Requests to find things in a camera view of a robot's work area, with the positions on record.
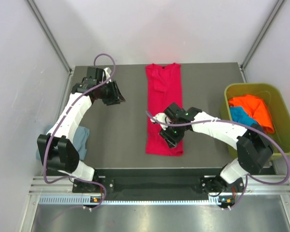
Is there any aluminium frame rail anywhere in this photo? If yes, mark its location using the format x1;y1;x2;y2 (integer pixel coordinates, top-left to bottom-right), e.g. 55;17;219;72
29;175;290;195

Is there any aluminium corner post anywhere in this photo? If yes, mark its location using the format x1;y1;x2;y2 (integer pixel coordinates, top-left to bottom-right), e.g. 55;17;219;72
240;0;286;72
24;0;72;73

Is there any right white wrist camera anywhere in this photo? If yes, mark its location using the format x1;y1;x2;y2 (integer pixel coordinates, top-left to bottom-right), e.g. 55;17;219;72
150;113;170;125

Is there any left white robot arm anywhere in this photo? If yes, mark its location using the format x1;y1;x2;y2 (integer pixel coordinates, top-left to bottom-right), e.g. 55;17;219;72
37;67;125;192

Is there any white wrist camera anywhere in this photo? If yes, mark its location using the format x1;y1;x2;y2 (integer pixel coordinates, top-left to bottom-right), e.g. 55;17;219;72
150;113;170;125
102;67;112;83

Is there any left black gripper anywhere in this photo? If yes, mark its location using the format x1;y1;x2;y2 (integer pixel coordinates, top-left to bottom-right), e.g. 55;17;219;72
97;79;125;106

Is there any right aluminium corner post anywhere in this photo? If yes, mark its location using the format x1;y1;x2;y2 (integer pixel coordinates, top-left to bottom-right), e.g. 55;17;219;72
240;0;286;72

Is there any olive green plastic bin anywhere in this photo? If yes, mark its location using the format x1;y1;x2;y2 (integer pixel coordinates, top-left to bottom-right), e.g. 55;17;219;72
220;83;290;156

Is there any slotted grey cable duct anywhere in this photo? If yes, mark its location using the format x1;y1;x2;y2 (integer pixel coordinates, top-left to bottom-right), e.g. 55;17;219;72
38;195;235;205

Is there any blue t shirt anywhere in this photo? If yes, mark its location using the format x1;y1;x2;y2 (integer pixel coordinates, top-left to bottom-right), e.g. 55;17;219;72
230;106;258;126

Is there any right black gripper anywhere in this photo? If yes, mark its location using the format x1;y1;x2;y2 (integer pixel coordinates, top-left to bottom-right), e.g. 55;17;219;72
159;120;185;148

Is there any magenta t shirt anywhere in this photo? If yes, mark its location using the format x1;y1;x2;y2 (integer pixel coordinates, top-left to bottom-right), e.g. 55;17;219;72
145;63;184;157

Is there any folded grey-blue t shirt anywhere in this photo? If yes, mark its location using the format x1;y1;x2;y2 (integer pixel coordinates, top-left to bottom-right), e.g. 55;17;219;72
35;124;90;161

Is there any left aluminium corner post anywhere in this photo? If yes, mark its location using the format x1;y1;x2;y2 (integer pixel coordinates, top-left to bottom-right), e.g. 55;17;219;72
24;0;72;73

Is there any orange t shirt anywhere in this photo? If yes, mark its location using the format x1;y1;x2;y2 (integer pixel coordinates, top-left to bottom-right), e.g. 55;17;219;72
228;94;275;134

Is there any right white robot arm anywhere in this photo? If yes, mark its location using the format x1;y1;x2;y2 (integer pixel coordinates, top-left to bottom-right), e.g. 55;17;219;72
154;103;273;193

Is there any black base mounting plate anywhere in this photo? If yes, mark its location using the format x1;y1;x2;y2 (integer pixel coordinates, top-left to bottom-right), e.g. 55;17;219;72
72;168;245;201

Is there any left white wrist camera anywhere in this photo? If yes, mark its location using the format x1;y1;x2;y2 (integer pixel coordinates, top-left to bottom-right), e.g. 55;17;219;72
102;67;112;83

